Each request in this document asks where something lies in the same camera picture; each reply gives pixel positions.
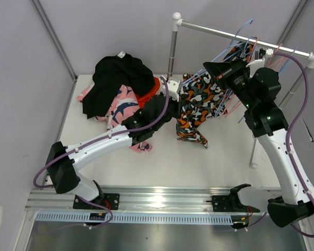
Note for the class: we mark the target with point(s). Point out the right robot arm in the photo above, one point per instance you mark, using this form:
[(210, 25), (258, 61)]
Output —
[(257, 92)]

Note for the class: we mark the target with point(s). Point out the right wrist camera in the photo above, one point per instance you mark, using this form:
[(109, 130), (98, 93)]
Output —
[(260, 57)]

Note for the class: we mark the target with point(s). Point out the pink patterned shorts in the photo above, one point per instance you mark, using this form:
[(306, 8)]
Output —
[(123, 106)]

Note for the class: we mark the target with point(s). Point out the orange shorts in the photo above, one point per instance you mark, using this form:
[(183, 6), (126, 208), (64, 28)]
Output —
[(143, 99)]

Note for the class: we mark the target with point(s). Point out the white cable duct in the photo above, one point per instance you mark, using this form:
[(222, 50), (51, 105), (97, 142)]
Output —
[(144, 218)]

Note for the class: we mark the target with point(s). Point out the blue wire hanger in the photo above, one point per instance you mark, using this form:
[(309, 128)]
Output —
[(235, 47), (221, 108), (280, 65)]

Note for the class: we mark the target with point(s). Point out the camouflage patterned shorts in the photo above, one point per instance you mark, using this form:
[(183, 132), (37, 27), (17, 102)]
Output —
[(197, 101)]

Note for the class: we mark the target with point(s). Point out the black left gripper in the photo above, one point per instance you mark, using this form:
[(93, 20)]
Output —
[(176, 104)]

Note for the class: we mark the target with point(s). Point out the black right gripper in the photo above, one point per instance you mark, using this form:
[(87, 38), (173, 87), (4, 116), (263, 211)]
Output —
[(223, 72)]

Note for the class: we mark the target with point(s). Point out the black shorts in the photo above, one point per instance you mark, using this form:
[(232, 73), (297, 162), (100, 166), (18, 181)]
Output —
[(111, 72)]

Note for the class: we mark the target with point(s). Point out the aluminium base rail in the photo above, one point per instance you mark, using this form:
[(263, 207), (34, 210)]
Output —
[(135, 199)]

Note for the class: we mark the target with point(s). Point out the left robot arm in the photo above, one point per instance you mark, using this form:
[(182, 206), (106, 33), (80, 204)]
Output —
[(64, 162)]

